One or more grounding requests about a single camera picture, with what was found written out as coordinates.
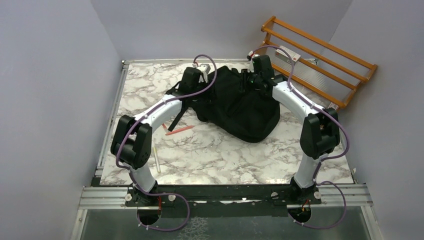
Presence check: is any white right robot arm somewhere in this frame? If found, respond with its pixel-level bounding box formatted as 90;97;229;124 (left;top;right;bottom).
242;52;340;204

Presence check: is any black metal base rail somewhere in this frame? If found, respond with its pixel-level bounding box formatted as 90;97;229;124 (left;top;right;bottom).
91;177;322;219

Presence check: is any black student bag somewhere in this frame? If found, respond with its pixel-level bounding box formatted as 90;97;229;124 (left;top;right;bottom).
168;66;280;143

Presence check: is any orange wooden shelf rack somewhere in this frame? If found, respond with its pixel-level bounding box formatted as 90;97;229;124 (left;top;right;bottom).
261;16;378;109

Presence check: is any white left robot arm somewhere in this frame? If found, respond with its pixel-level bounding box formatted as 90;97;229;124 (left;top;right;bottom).
110;63;211;206

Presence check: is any pale yellow pencil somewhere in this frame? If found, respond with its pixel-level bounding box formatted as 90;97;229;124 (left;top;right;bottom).
152;146;162;173

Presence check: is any salmon pink pencil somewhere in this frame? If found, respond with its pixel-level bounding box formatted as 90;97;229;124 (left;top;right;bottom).
165;125;194;136

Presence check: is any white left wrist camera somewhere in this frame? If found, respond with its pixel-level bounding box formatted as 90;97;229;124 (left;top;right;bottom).
192;62;211;83

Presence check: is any small red white box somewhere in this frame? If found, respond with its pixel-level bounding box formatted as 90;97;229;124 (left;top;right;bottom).
328;103;339;111

